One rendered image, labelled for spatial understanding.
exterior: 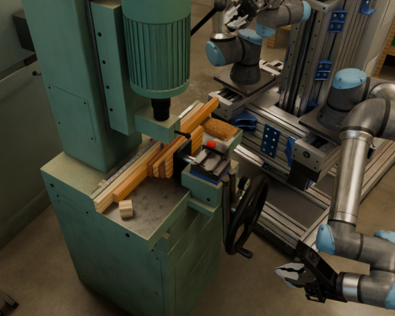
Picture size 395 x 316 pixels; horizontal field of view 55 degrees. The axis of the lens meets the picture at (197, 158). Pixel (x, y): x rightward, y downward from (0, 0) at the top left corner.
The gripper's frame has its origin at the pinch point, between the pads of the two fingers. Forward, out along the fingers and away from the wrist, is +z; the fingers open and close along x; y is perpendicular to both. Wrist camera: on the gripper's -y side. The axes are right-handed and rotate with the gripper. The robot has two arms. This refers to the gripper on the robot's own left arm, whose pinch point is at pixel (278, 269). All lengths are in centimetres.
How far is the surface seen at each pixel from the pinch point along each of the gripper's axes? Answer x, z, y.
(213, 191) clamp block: 3.1, 13.8, -27.4
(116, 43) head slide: 4, 24, -77
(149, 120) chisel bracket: 8, 31, -52
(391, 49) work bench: 290, 31, 44
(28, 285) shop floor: -27, 134, 12
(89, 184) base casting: -7, 59, -37
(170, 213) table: -8.4, 22.9, -28.0
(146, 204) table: -9.4, 29.9, -32.1
